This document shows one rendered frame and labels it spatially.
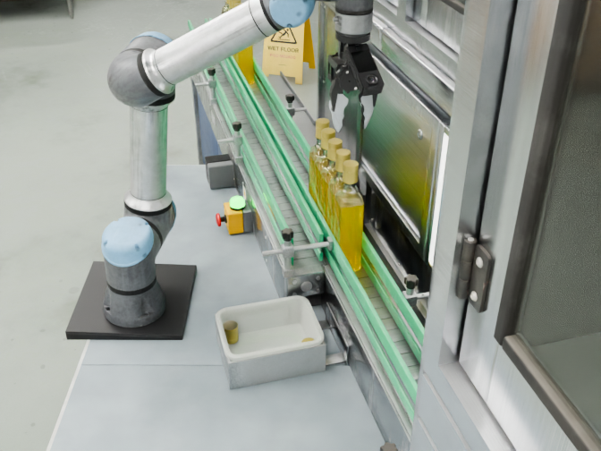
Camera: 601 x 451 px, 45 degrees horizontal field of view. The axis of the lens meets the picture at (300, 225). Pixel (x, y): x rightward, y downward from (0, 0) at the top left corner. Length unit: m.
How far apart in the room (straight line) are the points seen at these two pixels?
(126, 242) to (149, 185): 0.15
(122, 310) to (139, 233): 0.20
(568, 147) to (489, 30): 0.10
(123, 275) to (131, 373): 0.22
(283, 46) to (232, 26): 3.74
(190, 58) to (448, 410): 0.91
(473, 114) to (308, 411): 1.10
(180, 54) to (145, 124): 0.28
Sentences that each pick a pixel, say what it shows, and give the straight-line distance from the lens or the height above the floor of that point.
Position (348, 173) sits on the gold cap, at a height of 1.15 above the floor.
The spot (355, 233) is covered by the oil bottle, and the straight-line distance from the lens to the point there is 1.67.
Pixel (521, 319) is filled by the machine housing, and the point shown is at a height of 1.55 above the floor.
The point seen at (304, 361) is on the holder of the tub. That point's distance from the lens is 1.63.
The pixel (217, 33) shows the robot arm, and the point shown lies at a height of 1.49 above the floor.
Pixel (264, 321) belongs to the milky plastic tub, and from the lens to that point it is 1.73.
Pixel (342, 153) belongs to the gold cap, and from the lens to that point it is 1.64.
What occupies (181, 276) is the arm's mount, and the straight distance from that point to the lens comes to 1.92.
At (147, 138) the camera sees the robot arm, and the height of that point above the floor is 1.20.
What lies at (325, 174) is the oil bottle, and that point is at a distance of 1.72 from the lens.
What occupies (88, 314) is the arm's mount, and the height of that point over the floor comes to 0.78.
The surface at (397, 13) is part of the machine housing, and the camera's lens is 1.69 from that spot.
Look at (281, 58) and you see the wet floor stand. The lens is 5.12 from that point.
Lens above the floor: 1.92
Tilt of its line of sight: 33 degrees down
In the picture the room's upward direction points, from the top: straight up
